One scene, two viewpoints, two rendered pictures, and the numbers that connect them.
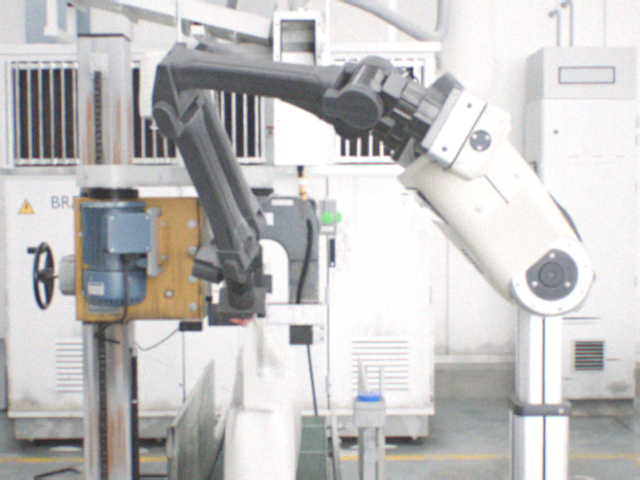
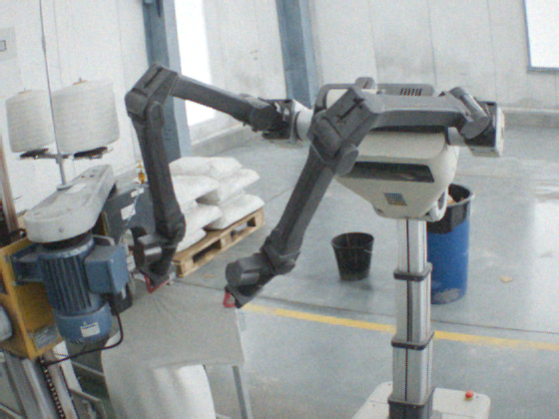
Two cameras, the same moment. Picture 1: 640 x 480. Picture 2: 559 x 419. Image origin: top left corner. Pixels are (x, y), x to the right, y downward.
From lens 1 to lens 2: 1.93 m
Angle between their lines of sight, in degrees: 58
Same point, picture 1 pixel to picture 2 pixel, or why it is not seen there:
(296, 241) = (150, 220)
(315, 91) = (452, 117)
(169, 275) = not seen: hidden behind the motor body
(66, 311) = not seen: outside the picture
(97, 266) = (83, 309)
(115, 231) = (115, 272)
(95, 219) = (76, 267)
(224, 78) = (403, 116)
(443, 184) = (446, 159)
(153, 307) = not seen: hidden behind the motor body
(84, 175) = (59, 227)
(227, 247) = (293, 250)
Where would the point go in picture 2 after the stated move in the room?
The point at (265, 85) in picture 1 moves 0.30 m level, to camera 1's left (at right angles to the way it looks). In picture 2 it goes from (426, 117) to (372, 149)
